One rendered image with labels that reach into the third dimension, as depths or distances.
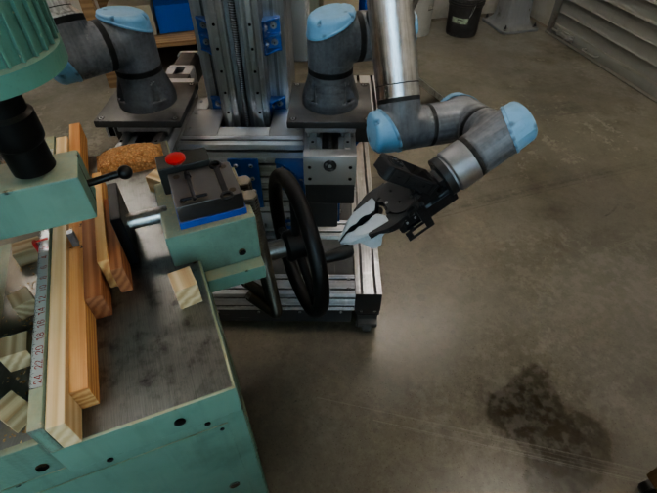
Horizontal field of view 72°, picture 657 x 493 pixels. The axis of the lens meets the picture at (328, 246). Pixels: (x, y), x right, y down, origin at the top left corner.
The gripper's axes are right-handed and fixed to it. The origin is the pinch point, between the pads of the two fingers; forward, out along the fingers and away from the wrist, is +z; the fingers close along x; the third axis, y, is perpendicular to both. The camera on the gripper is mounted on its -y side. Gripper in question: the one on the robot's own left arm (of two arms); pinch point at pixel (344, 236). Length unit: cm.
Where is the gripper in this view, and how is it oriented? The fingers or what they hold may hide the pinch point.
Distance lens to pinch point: 77.0
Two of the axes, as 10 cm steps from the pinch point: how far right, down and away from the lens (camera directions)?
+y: 4.5, 4.7, 7.6
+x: -3.7, -6.7, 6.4
